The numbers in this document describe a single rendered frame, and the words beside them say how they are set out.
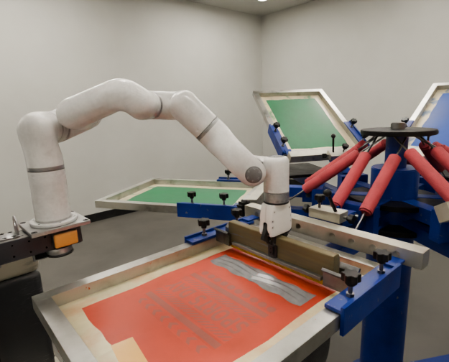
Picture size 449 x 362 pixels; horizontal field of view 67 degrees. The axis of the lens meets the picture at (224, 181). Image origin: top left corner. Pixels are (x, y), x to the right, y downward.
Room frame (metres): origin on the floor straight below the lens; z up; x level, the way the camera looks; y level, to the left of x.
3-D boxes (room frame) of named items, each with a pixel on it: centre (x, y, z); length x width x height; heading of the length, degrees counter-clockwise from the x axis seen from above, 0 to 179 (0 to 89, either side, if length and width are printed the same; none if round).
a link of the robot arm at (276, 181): (0.97, -0.11, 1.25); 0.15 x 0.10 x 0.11; 92
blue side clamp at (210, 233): (1.19, 0.02, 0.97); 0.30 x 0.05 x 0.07; 131
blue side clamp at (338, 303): (0.77, -0.35, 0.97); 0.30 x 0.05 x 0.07; 131
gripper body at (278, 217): (0.96, -0.15, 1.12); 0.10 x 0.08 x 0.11; 131
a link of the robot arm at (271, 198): (0.97, -0.16, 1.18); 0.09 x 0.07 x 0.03; 131
